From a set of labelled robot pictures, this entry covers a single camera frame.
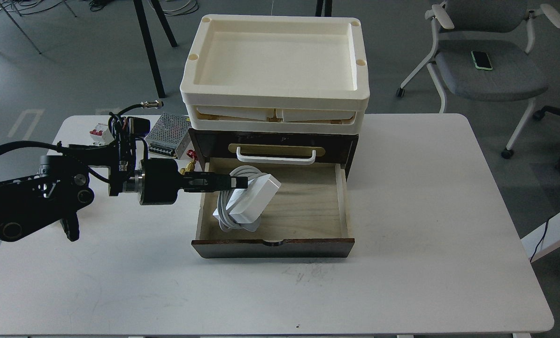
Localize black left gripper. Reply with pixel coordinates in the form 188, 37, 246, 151
139, 158, 248, 206

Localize white power strip with cable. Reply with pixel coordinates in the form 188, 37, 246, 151
213, 165, 281, 232

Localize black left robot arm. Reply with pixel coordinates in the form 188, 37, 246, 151
0, 141, 248, 242

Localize metal mesh power supply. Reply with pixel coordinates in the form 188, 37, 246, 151
146, 113, 191, 159

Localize white red circuit breaker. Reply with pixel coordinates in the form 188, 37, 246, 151
89, 123, 114, 146

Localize cream plastic stacked tray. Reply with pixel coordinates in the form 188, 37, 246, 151
180, 14, 370, 135

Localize open wooden drawer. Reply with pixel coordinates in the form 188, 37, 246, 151
192, 163, 355, 258

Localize black table legs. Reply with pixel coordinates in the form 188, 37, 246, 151
132, 0, 177, 99

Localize green cased smartphone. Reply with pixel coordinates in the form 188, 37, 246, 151
470, 51, 493, 71

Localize grey office chair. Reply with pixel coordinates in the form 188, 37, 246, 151
397, 0, 560, 159

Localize brass valve with red handle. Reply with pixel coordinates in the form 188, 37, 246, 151
179, 149, 198, 175

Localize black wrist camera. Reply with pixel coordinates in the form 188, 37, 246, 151
108, 100, 164, 162

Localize white drawer handle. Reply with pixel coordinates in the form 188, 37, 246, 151
236, 147, 317, 165

